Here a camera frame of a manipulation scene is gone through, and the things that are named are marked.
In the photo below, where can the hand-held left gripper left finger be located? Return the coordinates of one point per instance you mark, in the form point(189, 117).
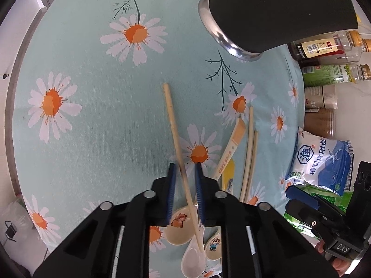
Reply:
point(171, 197)

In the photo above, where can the daisy print tablecloth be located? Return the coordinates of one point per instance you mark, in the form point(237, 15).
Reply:
point(101, 150)

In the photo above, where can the clear bottle red label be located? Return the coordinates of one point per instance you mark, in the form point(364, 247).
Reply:
point(352, 52)

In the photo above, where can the black binder clip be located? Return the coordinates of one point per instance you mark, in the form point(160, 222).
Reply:
point(11, 231)

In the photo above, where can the white and blue salt bag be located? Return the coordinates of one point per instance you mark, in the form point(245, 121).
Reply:
point(321, 159)

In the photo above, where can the plain white spoon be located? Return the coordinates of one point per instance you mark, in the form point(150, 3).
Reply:
point(193, 262)

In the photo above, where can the light wooden chopstick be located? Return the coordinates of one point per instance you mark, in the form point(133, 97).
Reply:
point(175, 133)
point(249, 139)
point(252, 162)

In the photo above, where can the green packet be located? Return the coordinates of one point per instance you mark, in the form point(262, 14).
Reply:
point(333, 198)

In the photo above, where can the person's right hand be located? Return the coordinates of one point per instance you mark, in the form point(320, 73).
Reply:
point(339, 266)

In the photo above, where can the dark sauce bottle cream label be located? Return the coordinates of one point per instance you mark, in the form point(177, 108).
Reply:
point(316, 47)

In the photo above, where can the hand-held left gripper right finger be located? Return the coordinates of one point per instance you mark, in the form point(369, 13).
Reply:
point(200, 197)

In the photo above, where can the green label bottle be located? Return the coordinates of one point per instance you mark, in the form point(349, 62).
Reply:
point(327, 73)

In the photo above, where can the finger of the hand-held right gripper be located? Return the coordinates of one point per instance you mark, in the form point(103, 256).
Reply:
point(301, 194)
point(307, 217)

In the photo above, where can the white ribbed seasoning jar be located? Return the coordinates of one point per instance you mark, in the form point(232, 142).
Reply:
point(321, 97)

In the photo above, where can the black steel-rimmed utensil holder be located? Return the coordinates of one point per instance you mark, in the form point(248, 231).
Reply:
point(278, 11)

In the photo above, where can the brown spice jar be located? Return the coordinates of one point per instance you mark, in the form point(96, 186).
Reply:
point(320, 123)

